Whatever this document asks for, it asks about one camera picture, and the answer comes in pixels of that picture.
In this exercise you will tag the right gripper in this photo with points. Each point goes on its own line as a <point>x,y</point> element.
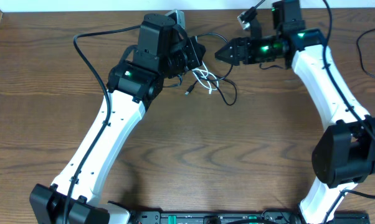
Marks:
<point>238,44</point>

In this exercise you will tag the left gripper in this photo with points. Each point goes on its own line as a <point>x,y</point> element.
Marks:
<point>193,51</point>

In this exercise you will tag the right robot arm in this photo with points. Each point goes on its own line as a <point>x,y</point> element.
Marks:
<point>345,155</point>

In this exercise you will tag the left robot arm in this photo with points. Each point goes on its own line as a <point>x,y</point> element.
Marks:
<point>164,50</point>

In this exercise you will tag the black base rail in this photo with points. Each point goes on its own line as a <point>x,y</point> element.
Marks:
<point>151,217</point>

